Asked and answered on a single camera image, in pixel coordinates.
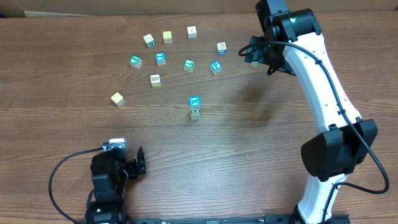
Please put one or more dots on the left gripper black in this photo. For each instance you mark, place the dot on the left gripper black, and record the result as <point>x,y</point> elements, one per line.
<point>133,170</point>

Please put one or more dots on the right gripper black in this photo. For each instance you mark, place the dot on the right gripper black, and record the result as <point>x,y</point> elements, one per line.
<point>257,53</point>

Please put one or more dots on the white block green number side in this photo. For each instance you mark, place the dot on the white block green number side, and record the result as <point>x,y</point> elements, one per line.
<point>195,111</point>

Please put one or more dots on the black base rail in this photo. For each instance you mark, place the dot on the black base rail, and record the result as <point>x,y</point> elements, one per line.
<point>217,221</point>

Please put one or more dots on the green letter block left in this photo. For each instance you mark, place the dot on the green letter block left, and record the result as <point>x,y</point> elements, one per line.
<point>135,62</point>

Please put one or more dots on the white block top centre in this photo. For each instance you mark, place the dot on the white block top centre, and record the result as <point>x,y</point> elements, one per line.
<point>191,32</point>

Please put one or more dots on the yellow top block near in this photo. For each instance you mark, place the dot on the yellow top block near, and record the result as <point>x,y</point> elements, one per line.
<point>118,99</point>

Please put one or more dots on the blue letter T block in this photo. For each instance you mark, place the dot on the blue letter T block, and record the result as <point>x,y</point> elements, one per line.
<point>160,58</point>

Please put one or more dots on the green number 7 block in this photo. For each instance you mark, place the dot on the green number 7 block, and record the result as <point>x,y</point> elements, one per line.
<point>188,66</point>

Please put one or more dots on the green letter R block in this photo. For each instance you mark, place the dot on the green letter R block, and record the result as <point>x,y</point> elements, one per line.
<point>254,64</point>

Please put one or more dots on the white block blue side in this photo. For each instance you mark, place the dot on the white block blue side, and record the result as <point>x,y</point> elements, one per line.
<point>221,48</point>

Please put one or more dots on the yellow top block far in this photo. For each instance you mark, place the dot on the yellow top block far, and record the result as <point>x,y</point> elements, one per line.
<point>167,37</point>

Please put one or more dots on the blue letter P block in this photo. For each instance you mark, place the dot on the blue letter P block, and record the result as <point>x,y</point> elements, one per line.
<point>215,67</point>

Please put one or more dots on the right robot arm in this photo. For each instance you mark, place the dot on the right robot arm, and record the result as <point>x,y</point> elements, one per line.
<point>293,43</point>

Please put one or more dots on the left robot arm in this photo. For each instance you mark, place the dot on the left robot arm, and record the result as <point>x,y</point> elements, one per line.
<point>110,173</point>

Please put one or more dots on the wooden block airplane drawing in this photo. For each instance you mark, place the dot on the wooden block airplane drawing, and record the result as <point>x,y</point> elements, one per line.
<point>195,116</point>

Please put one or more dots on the wooden block yellow side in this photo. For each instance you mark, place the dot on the wooden block yellow side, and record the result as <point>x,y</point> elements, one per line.
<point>155,80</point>

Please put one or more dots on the blue letter X block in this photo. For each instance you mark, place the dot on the blue letter X block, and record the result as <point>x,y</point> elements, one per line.
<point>194,101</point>

